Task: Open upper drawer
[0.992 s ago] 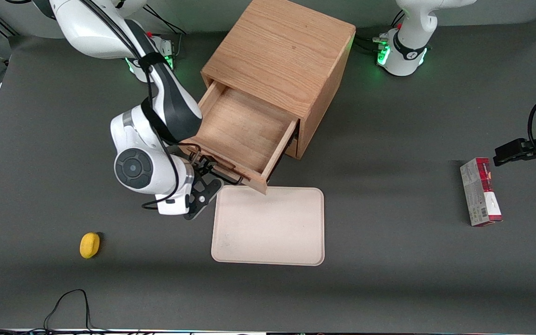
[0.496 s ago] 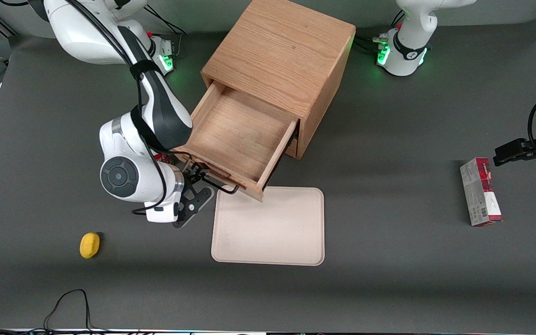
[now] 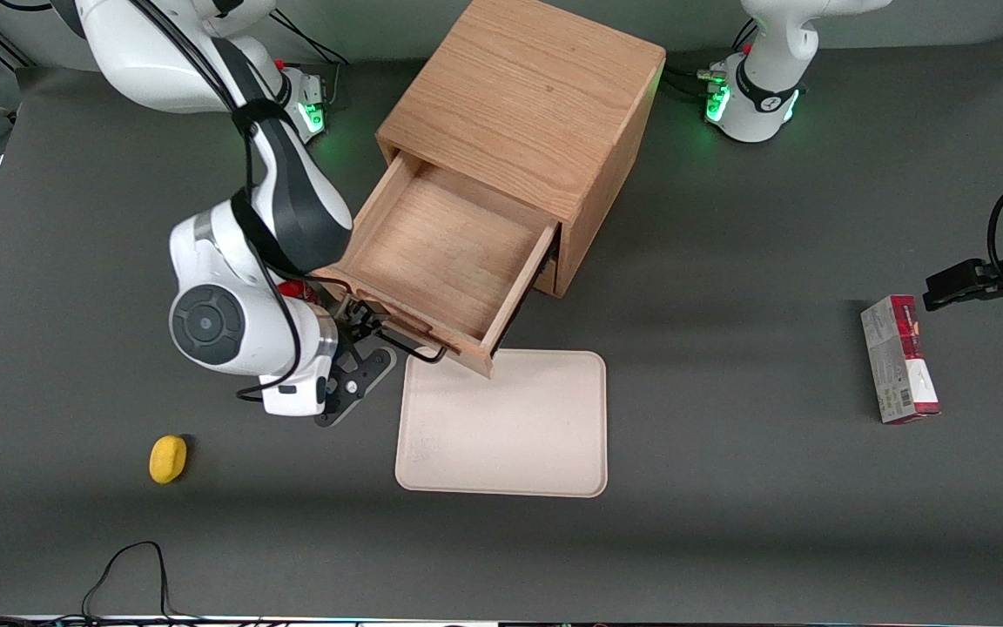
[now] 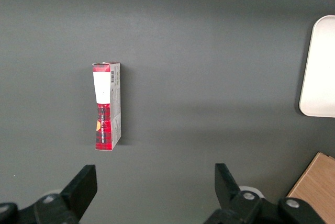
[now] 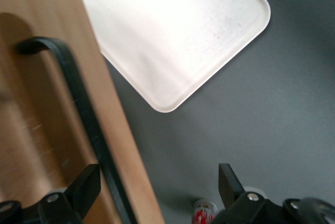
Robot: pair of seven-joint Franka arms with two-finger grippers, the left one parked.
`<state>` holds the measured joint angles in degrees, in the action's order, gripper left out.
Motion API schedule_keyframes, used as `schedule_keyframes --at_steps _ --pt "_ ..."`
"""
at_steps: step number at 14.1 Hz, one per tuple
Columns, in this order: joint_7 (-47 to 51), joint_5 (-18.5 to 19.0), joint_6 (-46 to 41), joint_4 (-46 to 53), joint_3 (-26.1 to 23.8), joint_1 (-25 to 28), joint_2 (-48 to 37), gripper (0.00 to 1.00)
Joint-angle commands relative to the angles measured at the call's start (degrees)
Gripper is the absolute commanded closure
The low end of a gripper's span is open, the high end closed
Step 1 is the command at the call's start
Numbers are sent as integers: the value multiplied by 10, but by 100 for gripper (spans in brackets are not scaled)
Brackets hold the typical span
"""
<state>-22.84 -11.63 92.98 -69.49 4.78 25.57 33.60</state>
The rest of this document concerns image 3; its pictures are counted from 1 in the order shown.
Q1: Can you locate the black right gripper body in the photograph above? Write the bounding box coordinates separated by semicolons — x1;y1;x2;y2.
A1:
315;300;399;428

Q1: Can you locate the black wire drawer handle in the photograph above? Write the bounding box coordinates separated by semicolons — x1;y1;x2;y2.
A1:
347;287;449;364

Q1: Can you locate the wooden drawer with knot mark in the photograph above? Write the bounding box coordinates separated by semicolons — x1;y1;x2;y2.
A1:
310;150;562;381

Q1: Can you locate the wooden drawer cabinet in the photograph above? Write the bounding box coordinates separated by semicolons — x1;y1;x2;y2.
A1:
375;0;667;300

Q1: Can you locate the grey and red carton box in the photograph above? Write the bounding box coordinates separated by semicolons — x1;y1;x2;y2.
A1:
859;294;943;426

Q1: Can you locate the beige rectangular tray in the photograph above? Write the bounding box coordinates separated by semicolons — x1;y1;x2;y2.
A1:
394;348;609;499

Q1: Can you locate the yellow lemon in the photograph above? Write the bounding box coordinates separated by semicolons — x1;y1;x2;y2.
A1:
149;435;189;485

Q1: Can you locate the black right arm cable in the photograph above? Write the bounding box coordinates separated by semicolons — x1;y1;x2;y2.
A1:
131;0;306;403

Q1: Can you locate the black base cable bundle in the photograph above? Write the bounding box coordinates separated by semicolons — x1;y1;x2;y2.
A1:
273;13;356;107
663;17;730;102

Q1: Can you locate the black floor cable loop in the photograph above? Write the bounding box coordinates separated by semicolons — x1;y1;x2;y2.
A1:
81;541;206;626

